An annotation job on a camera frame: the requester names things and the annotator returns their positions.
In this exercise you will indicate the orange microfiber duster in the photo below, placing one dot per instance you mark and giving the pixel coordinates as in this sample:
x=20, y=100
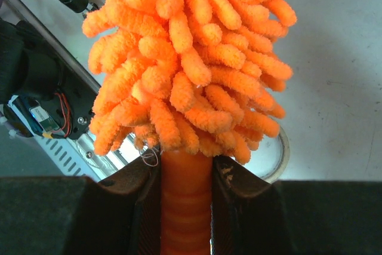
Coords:
x=195, y=78

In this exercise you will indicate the clear tape roll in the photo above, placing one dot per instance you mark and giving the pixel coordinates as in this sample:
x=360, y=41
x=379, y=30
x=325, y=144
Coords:
x=273, y=157

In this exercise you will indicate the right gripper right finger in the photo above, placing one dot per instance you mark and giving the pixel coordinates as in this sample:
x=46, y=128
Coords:
x=251, y=216

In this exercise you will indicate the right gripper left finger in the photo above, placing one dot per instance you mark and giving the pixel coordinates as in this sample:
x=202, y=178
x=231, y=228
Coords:
x=77, y=215

